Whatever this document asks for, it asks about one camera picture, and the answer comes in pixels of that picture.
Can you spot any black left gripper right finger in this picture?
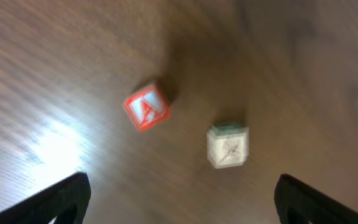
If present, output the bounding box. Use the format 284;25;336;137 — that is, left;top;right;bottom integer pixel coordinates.
274;174;358;224

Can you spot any wooden block with dragonfly drawing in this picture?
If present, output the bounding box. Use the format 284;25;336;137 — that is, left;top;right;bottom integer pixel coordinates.
206;122;249;169

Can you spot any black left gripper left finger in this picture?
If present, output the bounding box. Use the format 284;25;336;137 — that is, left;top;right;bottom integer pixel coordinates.
0;172;91;224

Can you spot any red letter A block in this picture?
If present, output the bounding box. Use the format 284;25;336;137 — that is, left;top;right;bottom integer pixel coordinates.
123;82;170;131

